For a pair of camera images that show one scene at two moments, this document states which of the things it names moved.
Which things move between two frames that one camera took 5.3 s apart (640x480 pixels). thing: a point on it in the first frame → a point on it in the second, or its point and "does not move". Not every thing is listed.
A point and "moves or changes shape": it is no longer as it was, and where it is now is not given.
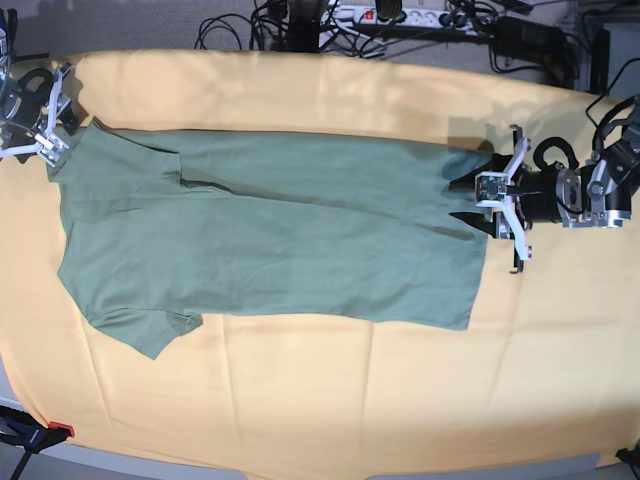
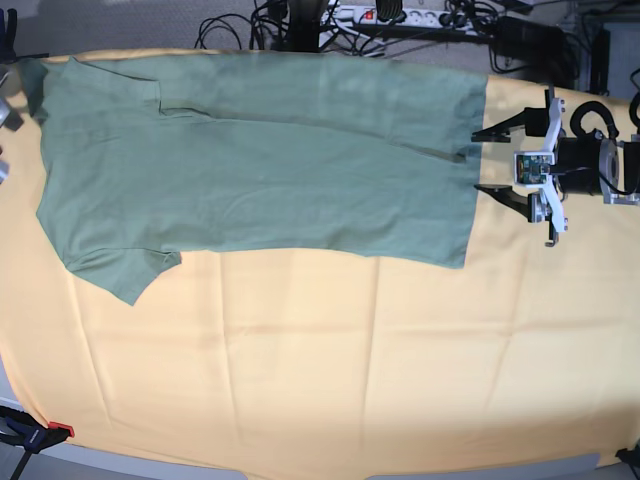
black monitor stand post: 305,18 does not move
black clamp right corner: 631,457 does not move
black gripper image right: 535,194 → 578,166
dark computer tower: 600,61 does not move
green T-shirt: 165,225 moves or changes shape
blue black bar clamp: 24,430 does not move
